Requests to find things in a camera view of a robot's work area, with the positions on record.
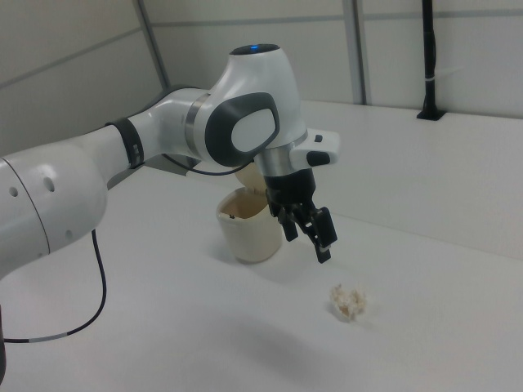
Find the grey partition post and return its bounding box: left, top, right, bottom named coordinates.
left=342, top=0, right=368, bottom=106

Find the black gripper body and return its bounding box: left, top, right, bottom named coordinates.
left=262, top=168, right=319, bottom=218

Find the crumpled white paper trash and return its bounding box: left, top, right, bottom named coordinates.
left=328, top=283, right=369, bottom=324

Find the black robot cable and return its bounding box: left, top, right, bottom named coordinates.
left=2, top=153, right=257, bottom=345

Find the small white lidded bin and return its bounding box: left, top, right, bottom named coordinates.
left=214, top=164, right=284, bottom=265

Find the black cable strap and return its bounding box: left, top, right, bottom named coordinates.
left=115, top=117, right=145, bottom=169

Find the black pole with clamp base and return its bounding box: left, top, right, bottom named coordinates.
left=416, top=0, right=447, bottom=122

